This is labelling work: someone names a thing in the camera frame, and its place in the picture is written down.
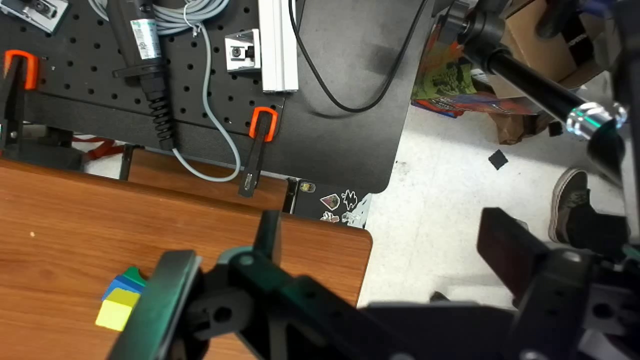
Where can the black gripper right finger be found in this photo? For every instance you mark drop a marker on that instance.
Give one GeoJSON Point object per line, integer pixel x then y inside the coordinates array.
{"type": "Point", "coordinates": [538, 277]}

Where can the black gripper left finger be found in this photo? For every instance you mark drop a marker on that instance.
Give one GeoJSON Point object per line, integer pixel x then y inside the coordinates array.
{"type": "Point", "coordinates": [267, 287]}

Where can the yellow cube block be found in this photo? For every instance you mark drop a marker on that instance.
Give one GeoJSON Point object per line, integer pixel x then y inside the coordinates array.
{"type": "Point", "coordinates": [117, 308]}

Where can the blue rectangular block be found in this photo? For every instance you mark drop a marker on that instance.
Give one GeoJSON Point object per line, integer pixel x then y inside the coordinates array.
{"type": "Point", "coordinates": [124, 282]}

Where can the grey and black shoe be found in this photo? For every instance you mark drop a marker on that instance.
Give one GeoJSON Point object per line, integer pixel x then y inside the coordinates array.
{"type": "Point", "coordinates": [568, 192]}

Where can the orange-handled black clamp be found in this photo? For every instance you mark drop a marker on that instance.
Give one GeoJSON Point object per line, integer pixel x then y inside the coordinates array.
{"type": "Point", "coordinates": [261, 130]}
{"type": "Point", "coordinates": [20, 75]}

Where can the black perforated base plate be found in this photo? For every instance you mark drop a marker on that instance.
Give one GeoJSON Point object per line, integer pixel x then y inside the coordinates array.
{"type": "Point", "coordinates": [343, 127]}

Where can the silver bracket tag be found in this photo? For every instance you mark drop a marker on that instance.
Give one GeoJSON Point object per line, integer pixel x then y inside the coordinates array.
{"type": "Point", "coordinates": [243, 50]}

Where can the white aluminium extrusion rail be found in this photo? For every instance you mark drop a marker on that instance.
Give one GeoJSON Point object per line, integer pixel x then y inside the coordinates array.
{"type": "Point", "coordinates": [279, 47]}

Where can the black cable connector plug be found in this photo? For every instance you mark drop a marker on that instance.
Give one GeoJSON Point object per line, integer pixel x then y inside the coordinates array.
{"type": "Point", "coordinates": [138, 38]}

